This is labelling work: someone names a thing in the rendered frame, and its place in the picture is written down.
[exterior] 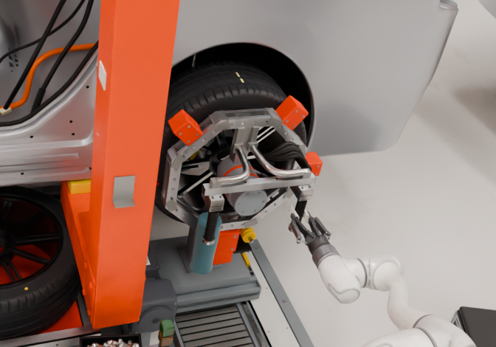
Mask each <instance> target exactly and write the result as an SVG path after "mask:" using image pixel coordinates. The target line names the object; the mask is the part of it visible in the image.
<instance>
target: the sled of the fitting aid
mask: <svg viewBox="0 0 496 347"><path fill-rule="evenodd" d="M240 254H241V256H242V258H243V260H244V263H245V264H246V266H247V269H248V270H249V273H250V275H251V278H250V281H249V282H248V283H243V284H235V285H230V286H222V287H217V288H212V289H204V290H199V291H194V292H186V293H181V294H176V296H177V298H178V301H177V306H176V313H180V312H188V311H193V310H197V309H205V308H209V307H214V306H221V305H226V304H231V303H238V302H243V301H247V300H255V299H259V296H260V293H261V288H262V287H261V285H260V283H259V281H258V279H257V277H256V275H255V273H254V271H253V269H252V267H251V265H250V261H249V259H248V257H247V254H246V253H245V252H240Z"/></svg>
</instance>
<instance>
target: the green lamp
mask: <svg viewBox="0 0 496 347"><path fill-rule="evenodd" d="M159 329H160V331H161V334H162V336H163V337H165V336H170V335H173V334H174V329H175V326H174V324H173V321H172V319H167V320H161V321H160V326H159Z"/></svg>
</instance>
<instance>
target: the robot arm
mask: <svg viewBox="0 0 496 347"><path fill-rule="evenodd" d="M289 213H290V214H291V216H290V217H291V219H292V221H291V224H290V227H291V229H292V231H293V233H294V235H295V237H296V239H297V244H299V243H300V242H301V243H304V244H305V245H306V246H308V248H309V252H310V253H311V255H312V261H313V262H314V264H315V265H316V267H317V269H318V270H319V272H320V277H321V279H322V281H323V283H324V285H325V287H326V289H327V290H328V291H329V292H330V293H331V295H332V296H333V297H334V298H335V299H336V300H337V301H339V302H340V303H344V304H348V303H353V302H354V301H355V300H357V299H358V297H359V296H360V292H361V289H362V288H369V289H374V290H379V291H382V292H387V291H390V293H389V297H388V301H387V313H388V315H389V318H390V319H391V321H392V322H393V324H394V325H395V326H396V327H397V328H398V329H399V330H400V331H395V332H392V333H389V334H385V335H383V336H381V337H378V338H375V339H373V340H371V341H369V342H367V343H366V344H365V345H363V346H362V347H476V345H475V344H474V342H473V341H472V339H471V338H470V337H469V336H468V335H467V334H466V333H465V332H464V331H462V330H461V329H460V328H458V327H457V326H455V325H453V324H452V323H450V322H449V321H447V320H444V319H442V318H439V317H436V316H435V315H431V314H427V313H424V312H420V311H417V310H415V309H411V308H410V307H408V306H407V299H408V288H407V282H406V281H405V279H404V278H403V277H402V276H403V273H404V266H403V263H402V261H401V260H400V258H398V257H397V256H395V255H391V254H387V253H380V254H373V255H365V256H362V257H360V258H352V259H351V258H341V255H340V254H339V253H338V252H337V250H336V248H335V247H334V245H332V244H330V243H329V241H328V239H330V237H331V233H330V232H329V231H327V229H326V228H325V227H324V225H323V224H322V222H321V221H320V220H319V219H318V218H317V217H315V218H314V217H312V216H311V215H310V213H309V212H308V211H306V209H305V211H304V214H303V218H304V219H305V221H306V222H308V220H309V222H308V224H309V226H310V228H311V231H312V232H310V230H307V229H306V227H305V226H304V225H303V224H302V223H301V221H300V220H299V216H298V214H297V213H296V211H295V209H294V208H293V207H292V205H290V206H289ZM320 232H321V234H320ZM301 233H302V234H303V236H302V235H301ZM303 237H304V238H303Z"/></svg>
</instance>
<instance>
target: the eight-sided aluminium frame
mask: <svg viewBox="0 0 496 347"><path fill-rule="evenodd" d="M282 122H283V120H282V119H281V117H280V115H279V114H278V113H277V112H276V111H275V110H274V109H273V108H266V107H265V108H264V109H242V110H229V111H223V110H221V111H215V112H213V113H212V114H211V115H208V118H207V119H205V120H204V121H203V122H201V123H200V124H199V128H200V129H201V131H202V133H203V135H201V136H200V138H198V139H197V140H196V141H194V142H193V143H192V144H191V145H189V146H187V145H186V144H185V143H184V142H182V141H181V140H180V141H178V142H177V143H176V144H175V145H172V147H171V148H169V149H168V151H167V155H166V163H165V173H164V179H163V184H162V191H161V193H162V195H161V199H162V202H163V204H164V206H165V208H166V209H167V210H169V212H171V213H172V214H173V215H175V216H176V217H178V218H179V219H181V220H182V221H183V222H184V223H185V224H187V225H188V226H190V227H191V228H193V229H194V230H195V231H196V228H197V224H198V217H199V214H198V213H196V212H195V211H193V210H192V209H191V208H189V207H188V206H187V205H186V204H185V203H183V202H182V201H180V200H179V199H178V198H177V193H178V187H179V178H180V173H181V168H182V163H183V162H184V161H185V160H186V159H188V158H189V157H190V156H191V155H193V154H194V153H195V152H197V151H198V150H199V149H200V148H201V147H202V146H203V145H205V144H206V143H207V142H209V141H210V140H211V139H212V138H214V137H215V136H216V135H217V134H218V133H220V132H221V131H223V130H224V129H234V128H252V127H256V126H259V127H266V126H273V127H274V129H275V130H276V131H277V132H278V133H279V134H280V135H281V136H282V137H283V138H284V139H285V141H292V142H294V143H296V144H297V146H298V147H299V149H300V150H301V151H302V153H303V155H304V157H306V152H307V147H306V146H305V144H304V143H303V141H302V140H301V139H300V137H299V136H298V135H296V133H295V132H294V131H293V130H291V129H290V128H288V127H287V126H285V125H284V124H282ZM293 169H300V166H299V165H298V163H297V162H296V160H295V158H293V159H288V160H287V161H286V166H285V169H284V170H293ZM293 194H294V193H293V192H292V189H291V188H290V187H284V188H273V189H271V190H270V191H269V192H268V193H267V202H266V204H265V206H264V207H263V208H262V209H261V210H260V211H259V212H257V213H255V214H253V215H251V216H241V215H239V214H237V213H236V212H230V213H220V214H219V216H220V217H221V220H222V223H221V228H220V231H223V230H234V229H240V228H245V229H246V228H248V227H252V226H253V225H255V224H257V223H258V222H259V221H260V220H261V219H262V218H264V217H265V216H266V215H268V214H269V213H271V212H272V211H273V210H274V209H275V208H276V207H278V206H279V205H281V204H282V203H283V202H285V201H286V200H287V199H288V198H291V196H292V195H293Z"/></svg>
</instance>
